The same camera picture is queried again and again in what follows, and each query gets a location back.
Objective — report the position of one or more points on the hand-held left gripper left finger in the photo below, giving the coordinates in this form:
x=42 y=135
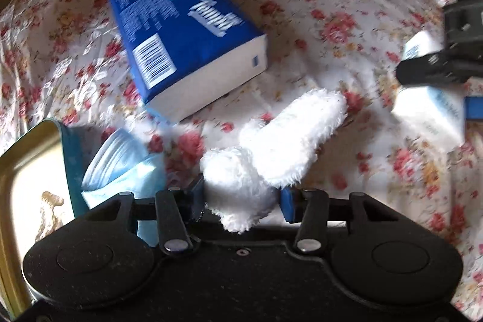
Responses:
x=197 y=198

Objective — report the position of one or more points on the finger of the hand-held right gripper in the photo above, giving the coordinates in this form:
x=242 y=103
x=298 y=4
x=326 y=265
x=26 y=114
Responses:
x=474 y=107
x=434 y=69

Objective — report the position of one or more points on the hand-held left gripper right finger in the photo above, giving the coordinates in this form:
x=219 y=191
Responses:
x=288 y=205

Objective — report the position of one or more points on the small white tissue pack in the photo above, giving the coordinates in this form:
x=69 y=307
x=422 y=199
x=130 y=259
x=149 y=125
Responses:
x=430 y=110

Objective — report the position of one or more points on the white plush toy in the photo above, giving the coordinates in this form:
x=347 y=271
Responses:
x=286 y=141

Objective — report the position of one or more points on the blue face mask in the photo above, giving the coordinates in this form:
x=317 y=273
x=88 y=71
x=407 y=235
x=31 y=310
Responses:
x=120 y=171

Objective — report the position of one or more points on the metal tin box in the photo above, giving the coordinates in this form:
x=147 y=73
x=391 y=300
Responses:
x=26 y=175

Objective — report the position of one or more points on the blue tissue pack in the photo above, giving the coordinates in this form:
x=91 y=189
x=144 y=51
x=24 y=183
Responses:
x=158 y=24

